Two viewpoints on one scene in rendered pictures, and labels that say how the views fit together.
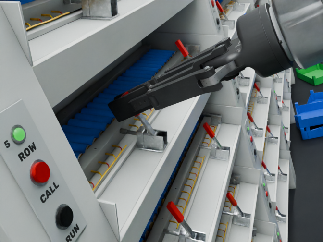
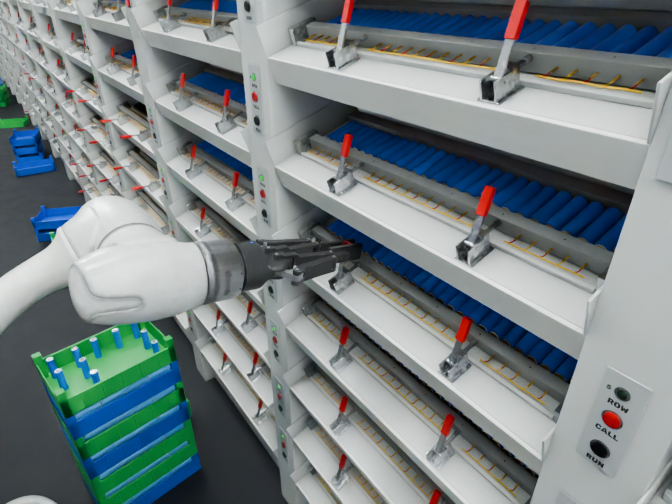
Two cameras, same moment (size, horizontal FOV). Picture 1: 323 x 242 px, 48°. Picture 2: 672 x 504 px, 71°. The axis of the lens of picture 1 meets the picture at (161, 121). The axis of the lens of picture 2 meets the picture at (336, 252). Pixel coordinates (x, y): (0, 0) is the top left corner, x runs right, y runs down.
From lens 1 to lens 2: 1.04 m
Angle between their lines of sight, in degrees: 101
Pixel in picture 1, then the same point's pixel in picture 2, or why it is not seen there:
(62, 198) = (266, 209)
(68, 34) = (312, 174)
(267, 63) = not seen: hidden behind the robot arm
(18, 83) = (268, 166)
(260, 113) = not seen: outside the picture
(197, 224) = (356, 376)
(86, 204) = (274, 224)
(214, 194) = (381, 408)
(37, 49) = (296, 165)
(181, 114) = (373, 318)
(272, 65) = not seen: hidden behind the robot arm
